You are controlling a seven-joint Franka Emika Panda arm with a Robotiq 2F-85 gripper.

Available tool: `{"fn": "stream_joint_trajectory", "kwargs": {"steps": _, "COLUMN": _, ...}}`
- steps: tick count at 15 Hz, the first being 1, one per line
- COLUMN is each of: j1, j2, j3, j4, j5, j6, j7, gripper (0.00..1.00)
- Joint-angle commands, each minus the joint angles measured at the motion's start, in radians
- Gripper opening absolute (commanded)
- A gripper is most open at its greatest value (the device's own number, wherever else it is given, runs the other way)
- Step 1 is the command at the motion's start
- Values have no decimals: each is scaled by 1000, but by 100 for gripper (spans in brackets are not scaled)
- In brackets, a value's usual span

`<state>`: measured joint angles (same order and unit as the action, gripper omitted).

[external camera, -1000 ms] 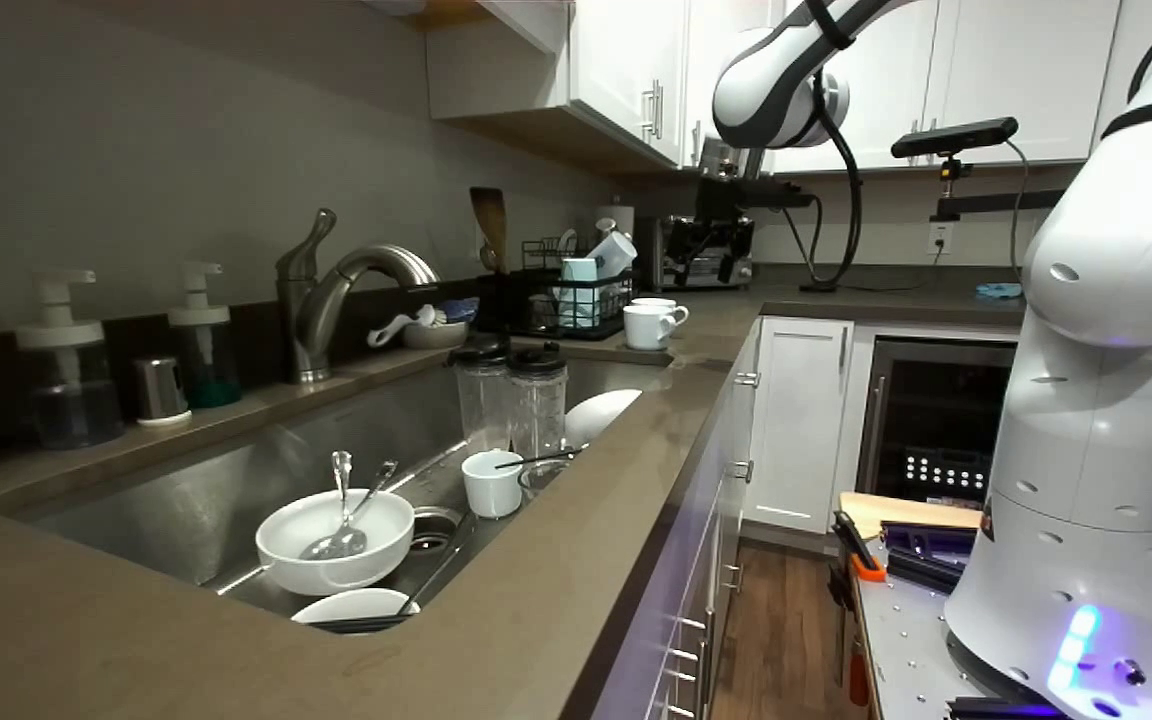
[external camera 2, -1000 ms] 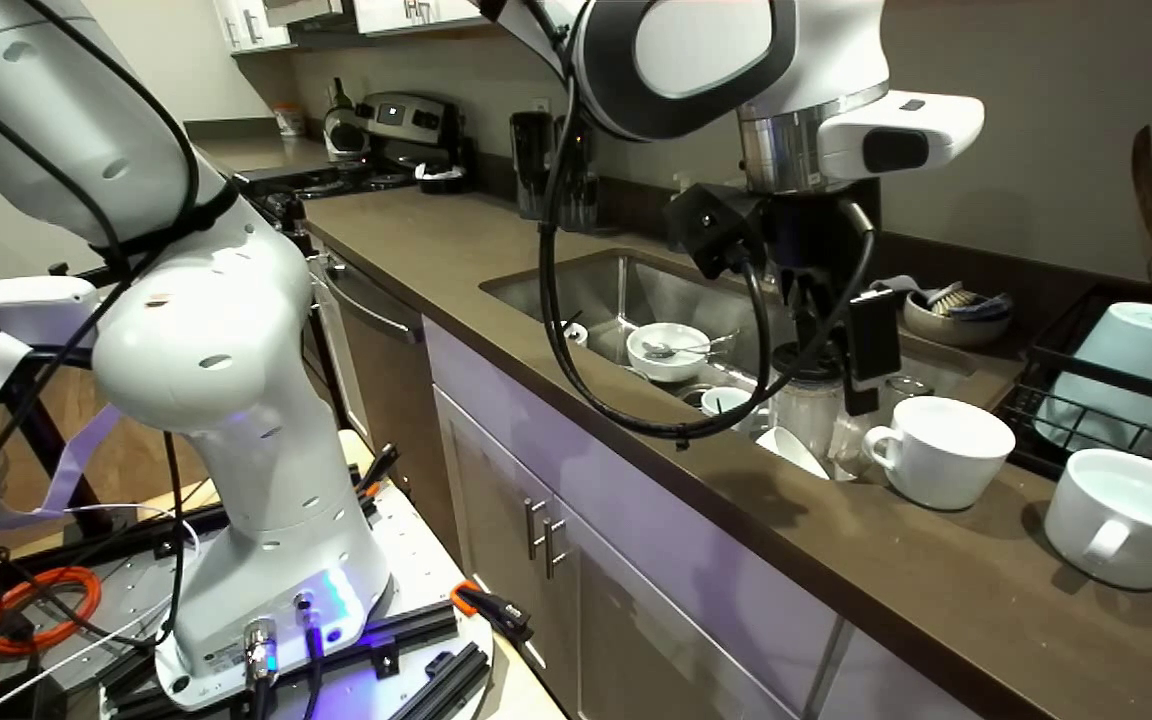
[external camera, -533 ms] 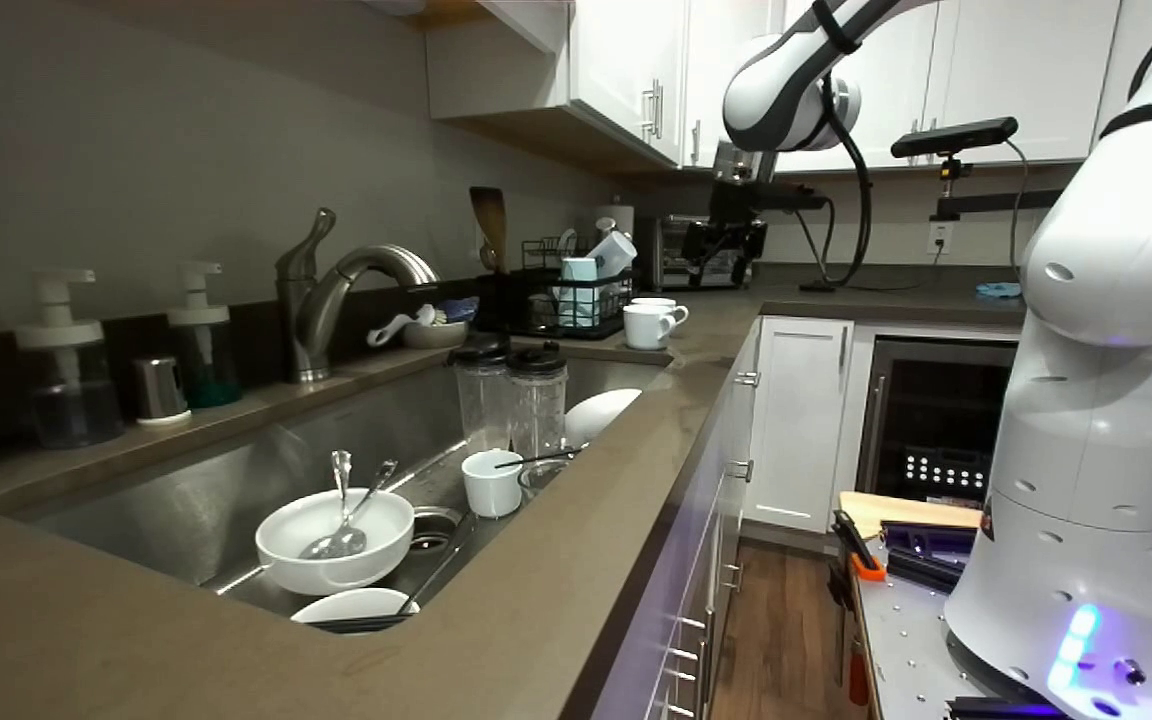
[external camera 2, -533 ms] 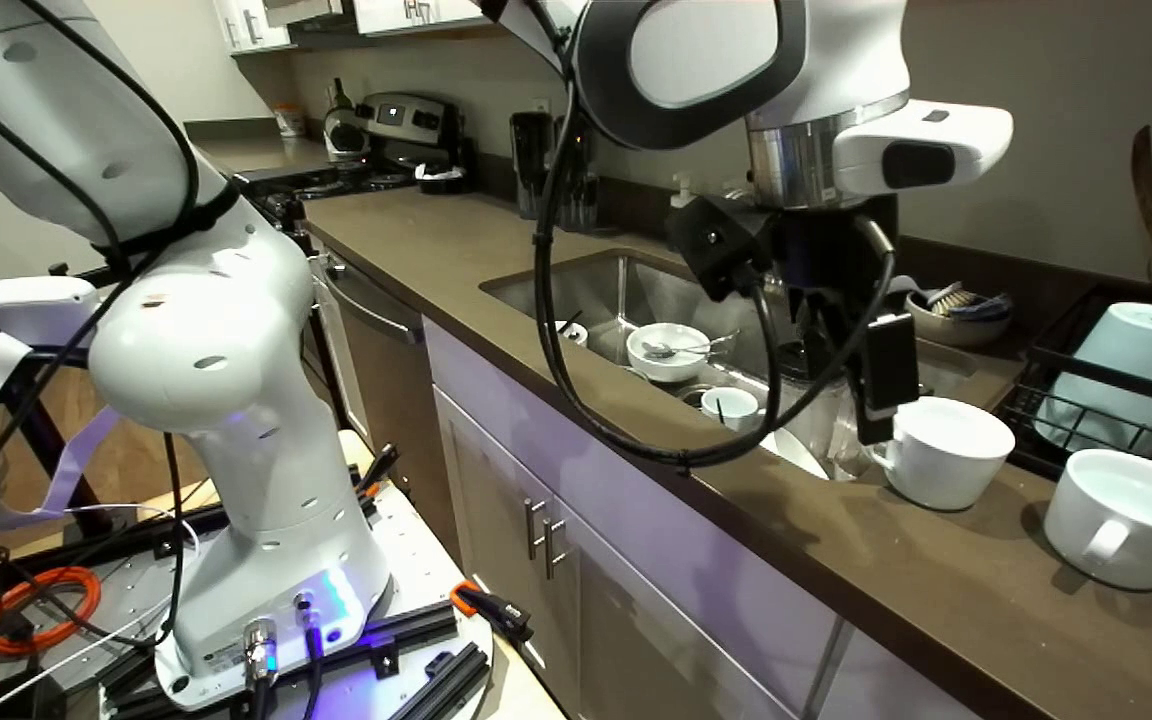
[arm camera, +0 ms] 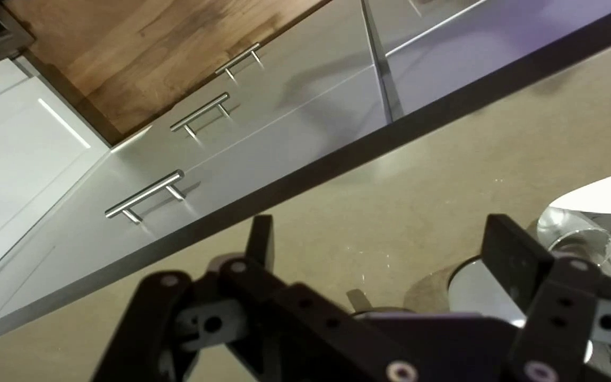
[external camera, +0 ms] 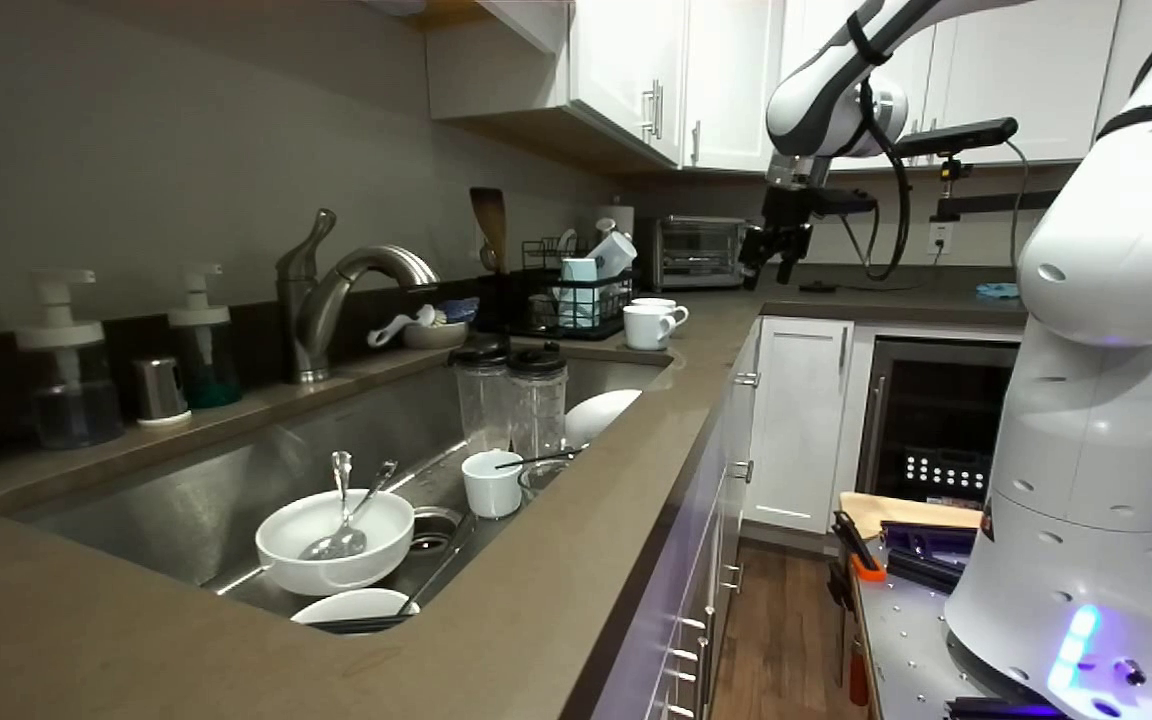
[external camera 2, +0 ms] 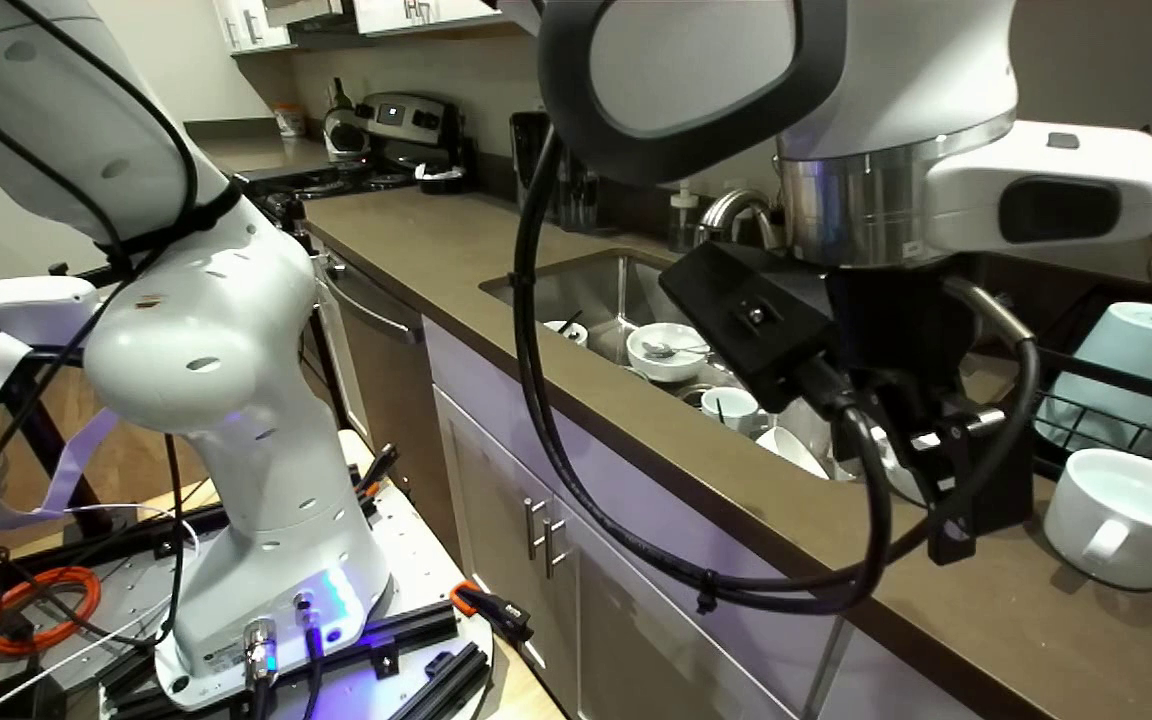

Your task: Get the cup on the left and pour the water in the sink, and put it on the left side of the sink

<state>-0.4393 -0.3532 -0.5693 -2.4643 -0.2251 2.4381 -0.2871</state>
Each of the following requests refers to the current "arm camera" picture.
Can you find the stainless steel sink basin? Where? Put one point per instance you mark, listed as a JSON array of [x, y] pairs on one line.
[[588, 240]]

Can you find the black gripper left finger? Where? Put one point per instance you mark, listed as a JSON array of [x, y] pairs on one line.
[[298, 319]]

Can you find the glossy grey base cabinet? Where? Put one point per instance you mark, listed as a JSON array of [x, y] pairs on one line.
[[284, 120]]

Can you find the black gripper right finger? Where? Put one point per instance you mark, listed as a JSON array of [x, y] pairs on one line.
[[573, 319]]

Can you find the white base cabinet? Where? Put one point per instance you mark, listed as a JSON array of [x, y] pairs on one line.
[[15, 162]]

